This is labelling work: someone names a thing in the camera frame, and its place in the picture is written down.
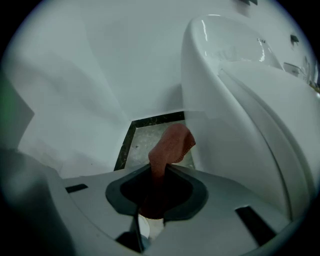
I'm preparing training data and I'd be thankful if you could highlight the white oval toilet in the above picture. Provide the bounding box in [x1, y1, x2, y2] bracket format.
[180, 14, 319, 224]

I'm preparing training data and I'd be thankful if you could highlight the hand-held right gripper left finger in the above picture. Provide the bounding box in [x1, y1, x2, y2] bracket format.
[105, 163, 152, 217]

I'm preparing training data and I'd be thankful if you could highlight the red wiping cloth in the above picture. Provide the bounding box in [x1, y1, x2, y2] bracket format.
[138, 123, 197, 220]

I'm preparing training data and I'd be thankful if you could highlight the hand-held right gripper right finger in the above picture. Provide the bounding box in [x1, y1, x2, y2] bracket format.
[163, 163, 210, 222]

